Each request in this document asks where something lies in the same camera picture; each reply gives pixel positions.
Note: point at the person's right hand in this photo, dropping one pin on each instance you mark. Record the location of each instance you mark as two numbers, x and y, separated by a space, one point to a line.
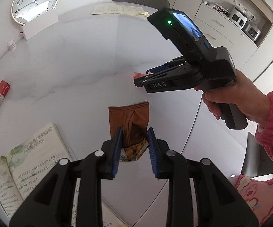
245 95

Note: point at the silver rice cooker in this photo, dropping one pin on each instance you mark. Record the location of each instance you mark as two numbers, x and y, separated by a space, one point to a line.
252 31

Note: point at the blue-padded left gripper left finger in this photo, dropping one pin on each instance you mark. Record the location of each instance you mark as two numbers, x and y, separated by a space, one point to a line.
112 152

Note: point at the open illustrated textbook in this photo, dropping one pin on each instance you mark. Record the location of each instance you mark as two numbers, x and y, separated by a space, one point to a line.
22 169

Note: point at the open notebook with yellow note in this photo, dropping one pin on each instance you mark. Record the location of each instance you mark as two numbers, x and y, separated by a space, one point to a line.
120 9

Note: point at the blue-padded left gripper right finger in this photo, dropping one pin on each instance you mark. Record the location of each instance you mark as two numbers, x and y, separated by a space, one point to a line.
158 155

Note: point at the grey chair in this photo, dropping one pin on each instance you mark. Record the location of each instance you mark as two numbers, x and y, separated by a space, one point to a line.
256 162
157 4

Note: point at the white drawer cabinet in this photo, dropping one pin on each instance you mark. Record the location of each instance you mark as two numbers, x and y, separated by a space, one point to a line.
220 31

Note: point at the white wall clock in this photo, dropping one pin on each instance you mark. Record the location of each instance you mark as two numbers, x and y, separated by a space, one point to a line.
24 11

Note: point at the white card stand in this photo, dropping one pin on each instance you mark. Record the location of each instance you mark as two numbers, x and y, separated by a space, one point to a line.
39 24

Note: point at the grey chair far side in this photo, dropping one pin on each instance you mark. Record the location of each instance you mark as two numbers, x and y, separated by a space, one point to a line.
157 4

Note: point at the red snack wrapper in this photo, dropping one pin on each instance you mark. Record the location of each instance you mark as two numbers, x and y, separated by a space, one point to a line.
137 75

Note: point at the grey chair near right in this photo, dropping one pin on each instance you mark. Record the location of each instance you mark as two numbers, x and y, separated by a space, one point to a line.
256 162

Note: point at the white toaster oven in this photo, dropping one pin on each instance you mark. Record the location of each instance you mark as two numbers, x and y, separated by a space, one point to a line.
238 18

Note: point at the small white pill bottle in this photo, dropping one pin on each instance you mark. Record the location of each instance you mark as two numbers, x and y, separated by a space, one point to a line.
11 45

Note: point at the pink floral sleeve forearm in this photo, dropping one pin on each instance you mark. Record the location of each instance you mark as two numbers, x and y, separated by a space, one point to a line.
259 194

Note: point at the brown snack bag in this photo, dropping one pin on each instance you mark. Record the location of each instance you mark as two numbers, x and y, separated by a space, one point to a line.
133 120

